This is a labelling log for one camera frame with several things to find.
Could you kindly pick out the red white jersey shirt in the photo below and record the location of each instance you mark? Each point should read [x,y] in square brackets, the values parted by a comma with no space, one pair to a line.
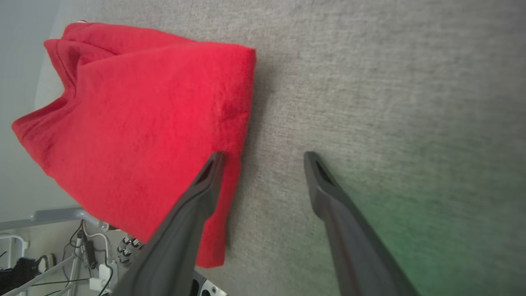
[144,131]

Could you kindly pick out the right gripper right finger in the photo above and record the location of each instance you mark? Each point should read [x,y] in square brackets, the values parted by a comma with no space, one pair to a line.
[353,242]

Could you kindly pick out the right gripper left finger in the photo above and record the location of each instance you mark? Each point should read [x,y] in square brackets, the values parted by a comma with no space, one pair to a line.
[176,242]

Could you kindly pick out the grey fabric sofa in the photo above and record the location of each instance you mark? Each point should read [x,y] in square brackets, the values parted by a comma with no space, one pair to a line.
[390,102]

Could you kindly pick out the grey white robot base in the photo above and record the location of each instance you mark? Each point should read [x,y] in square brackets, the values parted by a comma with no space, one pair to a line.
[207,287]

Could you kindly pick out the white power adapter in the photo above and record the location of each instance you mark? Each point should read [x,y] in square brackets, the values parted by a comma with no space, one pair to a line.
[100,277]

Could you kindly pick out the grey metal tube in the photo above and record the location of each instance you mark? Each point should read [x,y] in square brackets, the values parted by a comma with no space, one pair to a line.
[49,217]

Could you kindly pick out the black small device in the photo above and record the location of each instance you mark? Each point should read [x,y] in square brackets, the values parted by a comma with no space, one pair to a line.
[88,253]

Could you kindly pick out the black bag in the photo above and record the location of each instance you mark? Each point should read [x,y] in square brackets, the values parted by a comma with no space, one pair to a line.
[20,273]

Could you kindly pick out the silver bolt cluster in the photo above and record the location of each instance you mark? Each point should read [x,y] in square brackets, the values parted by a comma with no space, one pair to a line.
[128,248]

